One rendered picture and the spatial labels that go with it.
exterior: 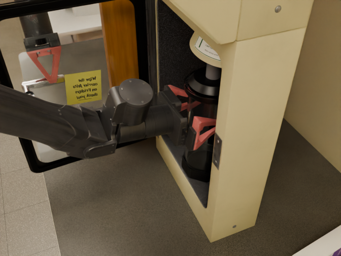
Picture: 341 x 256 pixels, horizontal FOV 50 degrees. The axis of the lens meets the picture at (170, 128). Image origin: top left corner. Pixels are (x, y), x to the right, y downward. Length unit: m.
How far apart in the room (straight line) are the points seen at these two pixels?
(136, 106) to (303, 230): 0.49
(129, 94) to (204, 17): 0.20
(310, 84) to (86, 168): 0.64
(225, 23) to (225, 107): 0.14
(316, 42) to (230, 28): 0.57
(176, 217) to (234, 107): 0.38
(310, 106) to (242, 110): 0.54
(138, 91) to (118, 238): 0.36
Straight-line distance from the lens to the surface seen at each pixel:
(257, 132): 0.62
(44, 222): 2.09
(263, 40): 0.51
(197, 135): 0.66
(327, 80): 1.02
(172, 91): 0.73
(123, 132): 0.64
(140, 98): 0.59
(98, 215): 0.87
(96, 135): 0.61
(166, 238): 0.82
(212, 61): 0.61
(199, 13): 0.44
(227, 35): 0.47
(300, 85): 1.10
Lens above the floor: 1.63
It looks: 41 degrees down
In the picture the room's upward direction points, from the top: straight up
